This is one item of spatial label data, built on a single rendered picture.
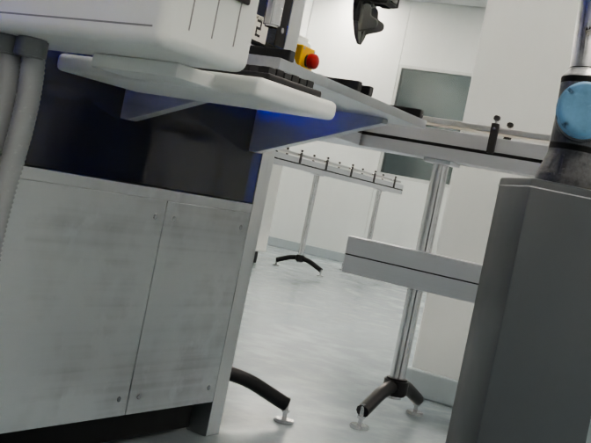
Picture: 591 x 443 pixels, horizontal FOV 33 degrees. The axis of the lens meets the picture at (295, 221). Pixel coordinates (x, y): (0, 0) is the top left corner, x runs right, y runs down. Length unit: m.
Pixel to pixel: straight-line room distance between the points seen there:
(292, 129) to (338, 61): 9.13
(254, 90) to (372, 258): 1.84
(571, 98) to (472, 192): 1.54
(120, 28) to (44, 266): 0.76
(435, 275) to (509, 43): 1.04
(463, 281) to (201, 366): 0.97
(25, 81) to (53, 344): 0.69
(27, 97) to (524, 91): 2.48
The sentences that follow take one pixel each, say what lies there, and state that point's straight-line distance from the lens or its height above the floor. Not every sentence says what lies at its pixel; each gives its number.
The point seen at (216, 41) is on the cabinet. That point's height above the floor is 0.83.
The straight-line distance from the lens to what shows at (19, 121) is 1.56.
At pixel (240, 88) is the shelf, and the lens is 1.47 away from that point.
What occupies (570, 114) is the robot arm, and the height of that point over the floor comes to 0.94.
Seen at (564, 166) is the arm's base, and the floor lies 0.83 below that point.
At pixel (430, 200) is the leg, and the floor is 0.71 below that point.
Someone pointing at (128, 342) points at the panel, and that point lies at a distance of 2.26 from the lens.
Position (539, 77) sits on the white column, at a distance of 3.76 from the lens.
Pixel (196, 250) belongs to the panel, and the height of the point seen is 0.47.
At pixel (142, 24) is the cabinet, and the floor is 0.82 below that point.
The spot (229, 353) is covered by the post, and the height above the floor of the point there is 0.21.
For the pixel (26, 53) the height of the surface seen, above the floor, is 0.77.
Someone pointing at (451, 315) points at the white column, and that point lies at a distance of 3.77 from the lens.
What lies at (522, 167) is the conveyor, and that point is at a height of 0.86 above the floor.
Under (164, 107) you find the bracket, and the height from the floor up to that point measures 0.77.
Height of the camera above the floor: 0.65
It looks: 2 degrees down
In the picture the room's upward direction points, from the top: 11 degrees clockwise
